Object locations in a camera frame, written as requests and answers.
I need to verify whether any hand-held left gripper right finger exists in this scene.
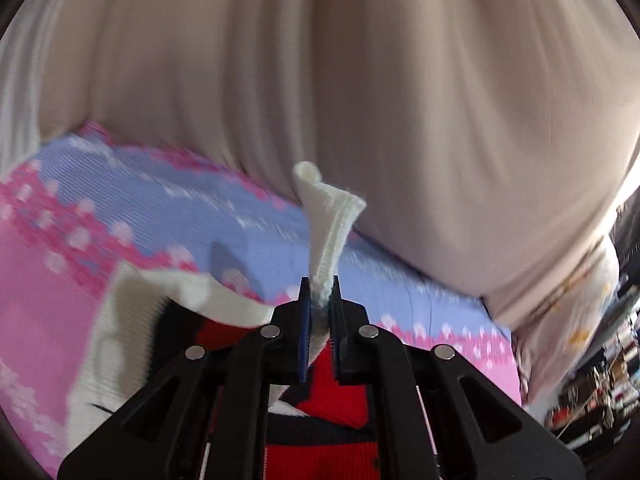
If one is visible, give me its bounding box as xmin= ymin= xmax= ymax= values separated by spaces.
xmin=327 ymin=275 xmax=587 ymax=480

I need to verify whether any white printed pillow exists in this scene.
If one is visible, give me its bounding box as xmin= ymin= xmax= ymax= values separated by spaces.
xmin=510 ymin=235 xmax=621 ymax=411

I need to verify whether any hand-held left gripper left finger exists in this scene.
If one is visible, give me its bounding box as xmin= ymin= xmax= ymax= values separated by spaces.
xmin=57 ymin=276 xmax=314 ymax=480

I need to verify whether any white red knitted sweater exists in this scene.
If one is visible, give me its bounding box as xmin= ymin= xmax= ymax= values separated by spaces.
xmin=66 ymin=161 xmax=377 ymax=480

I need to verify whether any cluttered dark shelf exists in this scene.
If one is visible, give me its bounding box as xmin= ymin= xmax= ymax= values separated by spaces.
xmin=547 ymin=200 xmax=640 ymax=453

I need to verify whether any pink blue patterned blanket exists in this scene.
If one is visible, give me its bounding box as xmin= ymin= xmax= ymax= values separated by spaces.
xmin=0 ymin=121 xmax=523 ymax=480

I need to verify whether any beige duvet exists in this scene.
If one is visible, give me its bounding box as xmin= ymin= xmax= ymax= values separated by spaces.
xmin=0 ymin=0 xmax=640 ymax=328

